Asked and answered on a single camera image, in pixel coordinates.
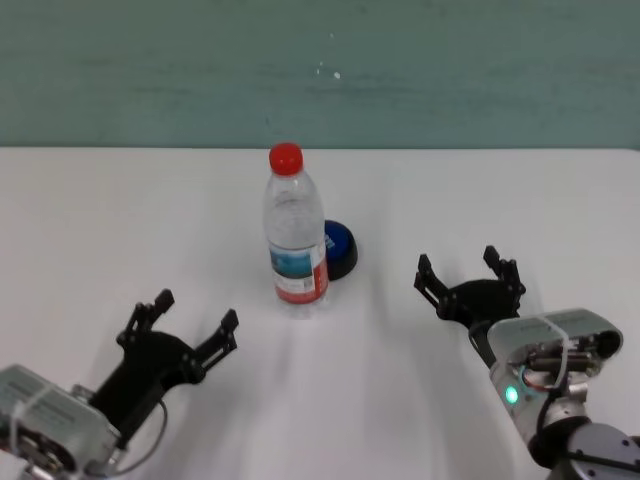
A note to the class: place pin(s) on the blue button black base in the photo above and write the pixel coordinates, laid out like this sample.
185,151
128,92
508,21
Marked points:
340,250

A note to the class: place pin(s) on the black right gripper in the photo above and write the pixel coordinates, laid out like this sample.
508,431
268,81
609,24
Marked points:
480,302

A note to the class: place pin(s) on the clear water bottle red cap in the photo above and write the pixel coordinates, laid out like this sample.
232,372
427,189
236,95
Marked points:
295,240

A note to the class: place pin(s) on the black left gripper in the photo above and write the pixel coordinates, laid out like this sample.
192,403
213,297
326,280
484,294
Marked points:
150,370

